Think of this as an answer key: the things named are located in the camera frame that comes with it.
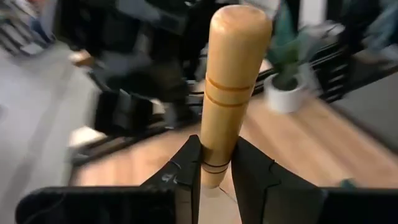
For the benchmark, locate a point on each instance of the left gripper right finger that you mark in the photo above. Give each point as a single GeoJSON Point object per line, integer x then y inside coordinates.
{"type": "Point", "coordinates": [264, 193]}

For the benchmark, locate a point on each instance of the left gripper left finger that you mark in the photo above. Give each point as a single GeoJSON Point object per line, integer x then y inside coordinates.
{"type": "Point", "coordinates": [174, 193]}

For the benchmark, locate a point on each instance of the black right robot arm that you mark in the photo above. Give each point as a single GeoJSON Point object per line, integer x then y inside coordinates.
{"type": "Point", "coordinates": [124, 109]}

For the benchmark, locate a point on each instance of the potted plant white pot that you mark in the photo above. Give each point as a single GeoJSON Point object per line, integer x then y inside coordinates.
{"type": "Point", "coordinates": [286, 96]}

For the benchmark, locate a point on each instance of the black aluminium table frame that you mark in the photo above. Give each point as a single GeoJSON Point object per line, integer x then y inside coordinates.
{"type": "Point", "coordinates": [329, 71]}

